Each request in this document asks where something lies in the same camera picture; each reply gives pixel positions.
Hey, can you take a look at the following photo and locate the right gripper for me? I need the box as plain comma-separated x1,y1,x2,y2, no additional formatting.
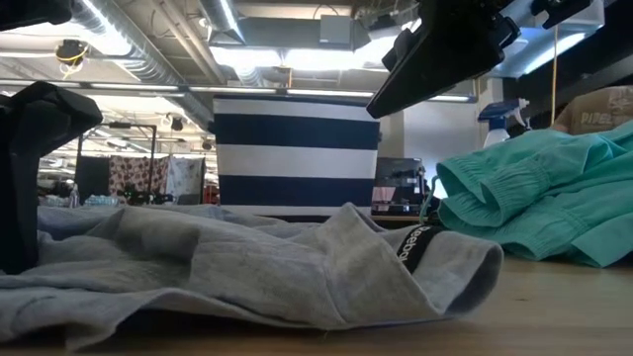
365,0,594,121

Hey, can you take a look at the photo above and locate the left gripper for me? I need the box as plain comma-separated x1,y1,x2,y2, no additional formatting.
0,81,105,276

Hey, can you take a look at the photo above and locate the navy white striped fabric bin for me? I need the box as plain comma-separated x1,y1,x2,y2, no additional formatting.
211,95,382,220

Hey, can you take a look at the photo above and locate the teal garment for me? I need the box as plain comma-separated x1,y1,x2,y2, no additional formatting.
417,121,633,270

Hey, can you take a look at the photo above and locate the grey garment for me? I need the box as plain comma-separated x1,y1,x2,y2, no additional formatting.
0,201,505,353

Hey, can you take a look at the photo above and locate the pale blue packaged bundle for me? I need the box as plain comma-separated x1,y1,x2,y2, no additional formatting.
82,194,120,208

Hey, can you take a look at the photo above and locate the black background robot station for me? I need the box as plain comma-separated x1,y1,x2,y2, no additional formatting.
73,123,158,207

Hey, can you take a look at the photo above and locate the grey ceiling unit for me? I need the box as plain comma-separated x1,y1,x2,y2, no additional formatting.
318,14,371,50

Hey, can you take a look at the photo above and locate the Dawn spray bottle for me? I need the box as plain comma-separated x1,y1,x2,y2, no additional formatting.
476,97,532,149

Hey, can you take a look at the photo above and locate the bright ceiling light panel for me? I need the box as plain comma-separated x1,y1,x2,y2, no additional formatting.
210,22,421,71

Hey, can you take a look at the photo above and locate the hanging clothes rack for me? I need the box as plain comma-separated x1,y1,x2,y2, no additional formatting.
108,154,208,200

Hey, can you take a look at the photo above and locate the brown printed cardboard box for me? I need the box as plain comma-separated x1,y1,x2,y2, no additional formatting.
551,84,633,136

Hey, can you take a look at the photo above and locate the yellow hanging cable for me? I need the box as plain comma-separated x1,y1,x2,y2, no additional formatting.
548,24,561,131

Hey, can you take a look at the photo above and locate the ceiling cable reel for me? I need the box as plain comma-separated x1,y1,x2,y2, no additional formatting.
52,39,90,69

